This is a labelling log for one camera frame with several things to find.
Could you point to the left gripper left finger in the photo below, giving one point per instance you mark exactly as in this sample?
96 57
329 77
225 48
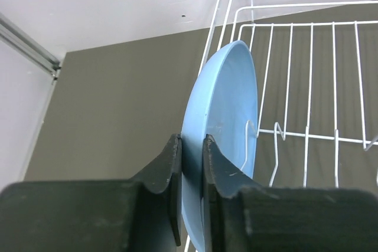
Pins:
142 213

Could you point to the blue plate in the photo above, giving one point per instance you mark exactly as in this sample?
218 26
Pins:
223 103

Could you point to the white wire dish rack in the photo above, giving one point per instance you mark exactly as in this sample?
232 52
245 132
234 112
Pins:
316 71

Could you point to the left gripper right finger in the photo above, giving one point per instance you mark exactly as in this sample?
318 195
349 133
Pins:
241 215

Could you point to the aluminium corner frame post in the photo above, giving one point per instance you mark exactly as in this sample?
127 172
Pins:
16 38

